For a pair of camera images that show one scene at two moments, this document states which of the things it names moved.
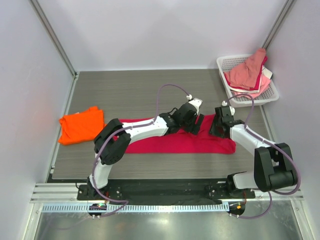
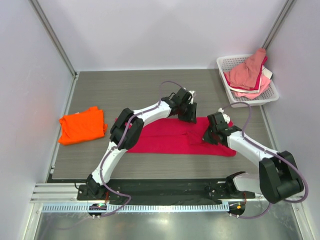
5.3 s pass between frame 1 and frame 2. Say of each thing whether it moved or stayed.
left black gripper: moved
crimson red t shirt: stayed
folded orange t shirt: stayed
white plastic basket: stayed
